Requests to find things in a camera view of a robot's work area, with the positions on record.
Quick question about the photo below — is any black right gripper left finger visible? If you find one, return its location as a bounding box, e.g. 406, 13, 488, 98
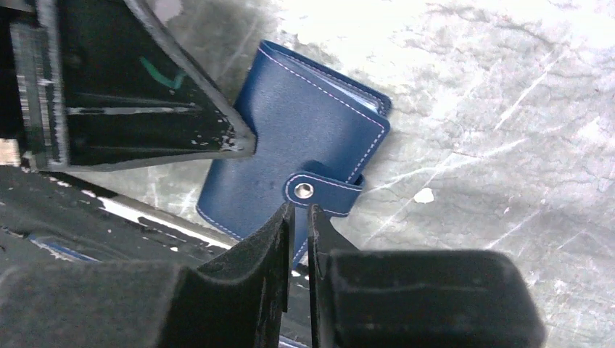
1, 203, 295, 347

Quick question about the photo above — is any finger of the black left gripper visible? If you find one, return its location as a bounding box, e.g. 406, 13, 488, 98
9, 1, 256, 172

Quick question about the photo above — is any blue leather card holder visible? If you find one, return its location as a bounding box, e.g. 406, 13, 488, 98
196, 41, 392, 263

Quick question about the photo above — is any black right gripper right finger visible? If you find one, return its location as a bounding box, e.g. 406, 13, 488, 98
307, 205, 545, 347

